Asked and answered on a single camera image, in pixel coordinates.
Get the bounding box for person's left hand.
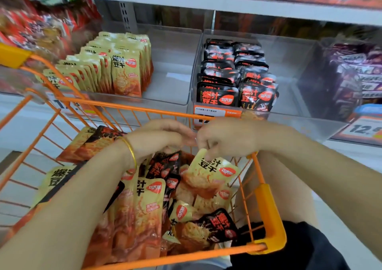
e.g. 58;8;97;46
122;119;198;163

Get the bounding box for person's right hand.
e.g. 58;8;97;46
196;117;281;160

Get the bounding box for pile of black orange snacks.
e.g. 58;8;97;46
6;125;246;268

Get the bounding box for orange shopping cart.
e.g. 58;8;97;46
0;41;287;270

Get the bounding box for row of yellow orange snacks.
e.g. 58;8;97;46
37;31;117;97

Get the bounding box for person's right forearm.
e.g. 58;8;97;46
271;126;382;262

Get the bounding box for person's left forearm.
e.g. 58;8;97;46
0;138;137;270

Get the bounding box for person's right leg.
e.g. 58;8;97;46
245;150;320;229

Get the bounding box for orange blue shelf price tag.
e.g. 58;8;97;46
331;104;382;147

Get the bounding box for black shorts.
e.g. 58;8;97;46
227;221;352;270

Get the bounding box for pile of purple packets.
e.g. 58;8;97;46
325;40;382;106

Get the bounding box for pile of red tan packets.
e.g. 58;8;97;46
0;0;103;61

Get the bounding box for gold bracelet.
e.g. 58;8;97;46
118;135;138;169

